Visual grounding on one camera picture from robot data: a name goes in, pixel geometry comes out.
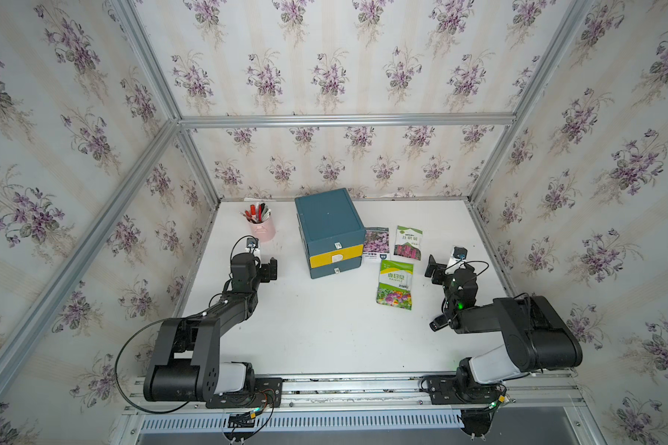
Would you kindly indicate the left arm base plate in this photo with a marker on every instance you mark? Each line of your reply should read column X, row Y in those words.
column 264, row 393

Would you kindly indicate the bright green seed bag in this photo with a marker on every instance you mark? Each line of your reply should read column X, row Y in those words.
column 395, row 284

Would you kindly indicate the teal top drawer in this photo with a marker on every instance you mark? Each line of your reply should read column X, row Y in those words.
column 326, row 244

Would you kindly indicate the teal bottom drawer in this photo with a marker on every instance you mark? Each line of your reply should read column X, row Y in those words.
column 336, row 268

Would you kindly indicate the pink flower seed bag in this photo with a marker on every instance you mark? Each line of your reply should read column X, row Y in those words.
column 377, row 244

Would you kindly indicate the green white seed bag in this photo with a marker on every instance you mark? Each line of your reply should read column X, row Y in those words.
column 408, row 243

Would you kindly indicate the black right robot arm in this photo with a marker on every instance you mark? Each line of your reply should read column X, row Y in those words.
column 534, row 336

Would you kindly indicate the teal drawer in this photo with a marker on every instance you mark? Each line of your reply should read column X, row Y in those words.
column 326, row 244
column 336, row 268

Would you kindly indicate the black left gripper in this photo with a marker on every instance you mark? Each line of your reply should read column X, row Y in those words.
column 264, row 275

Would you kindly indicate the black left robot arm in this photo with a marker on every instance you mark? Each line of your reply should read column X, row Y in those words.
column 186, row 364

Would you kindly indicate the pink pen cup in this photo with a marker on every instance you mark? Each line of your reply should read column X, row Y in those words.
column 264, row 231

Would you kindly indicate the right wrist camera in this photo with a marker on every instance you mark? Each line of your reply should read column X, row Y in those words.
column 457, row 257

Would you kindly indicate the aluminium mounting rail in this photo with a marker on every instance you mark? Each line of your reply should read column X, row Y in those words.
column 380, row 391

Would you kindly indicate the teal drawer cabinet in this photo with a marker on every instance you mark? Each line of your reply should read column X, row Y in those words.
column 325, row 214

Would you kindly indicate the yellow drawer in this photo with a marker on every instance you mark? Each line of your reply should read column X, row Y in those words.
column 336, row 256

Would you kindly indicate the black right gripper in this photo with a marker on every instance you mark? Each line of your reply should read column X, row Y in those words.
column 438, row 272

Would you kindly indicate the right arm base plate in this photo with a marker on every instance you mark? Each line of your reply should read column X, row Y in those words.
column 458, row 390

